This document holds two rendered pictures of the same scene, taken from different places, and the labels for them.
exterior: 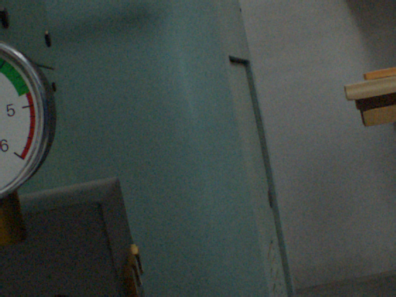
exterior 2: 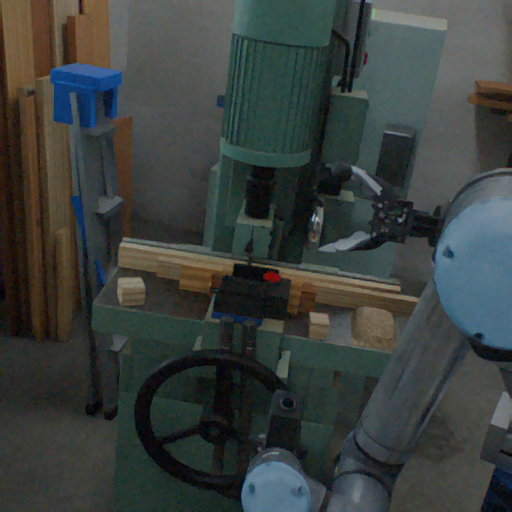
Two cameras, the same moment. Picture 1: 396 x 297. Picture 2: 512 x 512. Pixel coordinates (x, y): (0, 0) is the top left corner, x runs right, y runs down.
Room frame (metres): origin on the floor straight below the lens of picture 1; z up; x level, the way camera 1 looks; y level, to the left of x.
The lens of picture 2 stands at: (-0.74, 0.26, 1.56)
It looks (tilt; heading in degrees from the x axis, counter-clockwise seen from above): 25 degrees down; 3
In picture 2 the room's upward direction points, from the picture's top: 8 degrees clockwise
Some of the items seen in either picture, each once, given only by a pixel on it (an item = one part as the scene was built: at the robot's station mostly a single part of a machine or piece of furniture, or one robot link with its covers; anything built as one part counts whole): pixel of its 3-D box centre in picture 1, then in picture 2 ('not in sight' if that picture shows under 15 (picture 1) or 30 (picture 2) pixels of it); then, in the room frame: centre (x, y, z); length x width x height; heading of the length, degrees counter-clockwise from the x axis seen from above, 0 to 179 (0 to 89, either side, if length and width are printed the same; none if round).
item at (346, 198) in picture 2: not in sight; (330, 218); (0.74, 0.18, 1.02); 0.09 x 0.07 x 0.12; 90
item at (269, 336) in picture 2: not in sight; (245, 329); (0.36, 0.32, 0.92); 0.15 x 0.13 x 0.09; 90
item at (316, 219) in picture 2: not in sight; (315, 224); (0.68, 0.22, 1.02); 0.12 x 0.03 x 0.12; 0
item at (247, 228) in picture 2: not in sight; (255, 231); (0.57, 0.34, 1.03); 0.14 x 0.07 x 0.09; 0
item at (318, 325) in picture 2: not in sight; (318, 325); (0.41, 0.18, 0.92); 0.04 x 0.04 x 0.03; 6
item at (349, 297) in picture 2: not in sight; (297, 288); (0.55, 0.23, 0.92); 0.60 x 0.02 x 0.04; 90
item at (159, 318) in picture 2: not in sight; (247, 327); (0.44, 0.32, 0.87); 0.61 x 0.30 x 0.06; 90
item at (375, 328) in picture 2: not in sight; (375, 322); (0.46, 0.07, 0.92); 0.14 x 0.09 x 0.04; 0
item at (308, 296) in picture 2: not in sight; (262, 293); (0.49, 0.30, 0.93); 0.22 x 0.02 x 0.05; 90
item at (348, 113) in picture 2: not in sight; (343, 126); (0.76, 0.19, 1.23); 0.09 x 0.08 x 0.15; 0
